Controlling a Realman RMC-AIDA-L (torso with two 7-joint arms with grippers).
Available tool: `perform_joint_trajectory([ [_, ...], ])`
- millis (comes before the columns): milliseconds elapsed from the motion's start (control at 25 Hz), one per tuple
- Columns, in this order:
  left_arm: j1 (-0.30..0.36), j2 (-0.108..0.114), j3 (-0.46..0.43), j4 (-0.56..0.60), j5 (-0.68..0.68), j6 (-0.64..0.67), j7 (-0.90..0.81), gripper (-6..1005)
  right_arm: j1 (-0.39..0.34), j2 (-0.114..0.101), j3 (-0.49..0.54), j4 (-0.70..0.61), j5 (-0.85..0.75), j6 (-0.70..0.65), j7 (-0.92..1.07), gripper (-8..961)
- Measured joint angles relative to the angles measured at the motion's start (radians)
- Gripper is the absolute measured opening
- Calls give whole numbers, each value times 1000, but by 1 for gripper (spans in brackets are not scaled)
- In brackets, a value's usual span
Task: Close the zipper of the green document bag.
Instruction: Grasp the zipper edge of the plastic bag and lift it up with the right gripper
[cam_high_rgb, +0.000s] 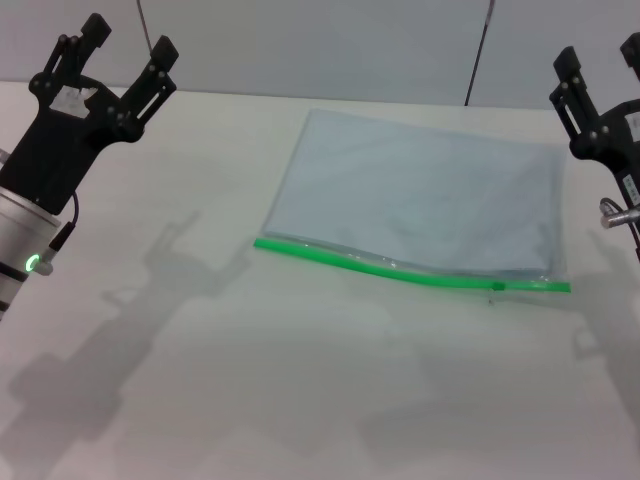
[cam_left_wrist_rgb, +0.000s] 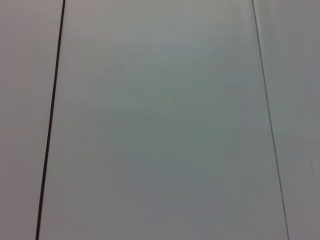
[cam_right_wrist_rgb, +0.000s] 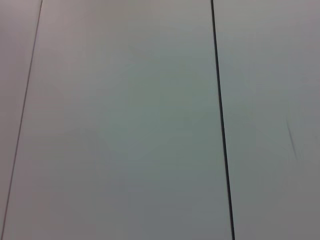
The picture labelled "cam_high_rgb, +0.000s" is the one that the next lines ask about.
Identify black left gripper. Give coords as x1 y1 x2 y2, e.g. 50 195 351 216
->
0 13 180 216

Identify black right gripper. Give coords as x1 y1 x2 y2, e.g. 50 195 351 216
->
548 32 640 210

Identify clear green-zipper document bag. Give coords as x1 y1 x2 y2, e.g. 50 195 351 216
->
253 108 572 297

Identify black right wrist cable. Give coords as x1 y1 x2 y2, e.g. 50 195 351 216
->
598 197 640 262

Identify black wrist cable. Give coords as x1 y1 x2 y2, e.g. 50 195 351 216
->
37 192 82 274
598 197 640 262

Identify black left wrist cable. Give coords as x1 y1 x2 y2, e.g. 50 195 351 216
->
37 192 82 274

